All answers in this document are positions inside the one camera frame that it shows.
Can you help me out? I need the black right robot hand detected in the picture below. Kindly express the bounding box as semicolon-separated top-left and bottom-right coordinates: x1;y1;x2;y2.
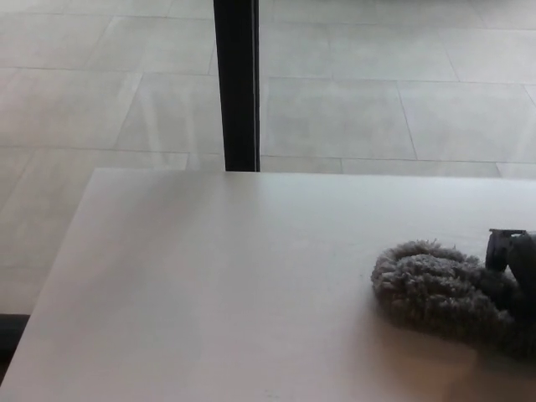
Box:
484;228;536;312

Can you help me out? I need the grey fluffy microfibre duster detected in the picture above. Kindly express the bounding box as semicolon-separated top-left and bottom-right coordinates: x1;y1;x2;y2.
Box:
370;239;536;360

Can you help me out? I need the black vertical window frame post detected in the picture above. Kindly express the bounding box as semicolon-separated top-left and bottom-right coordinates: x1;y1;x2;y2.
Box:
212;0;262;173

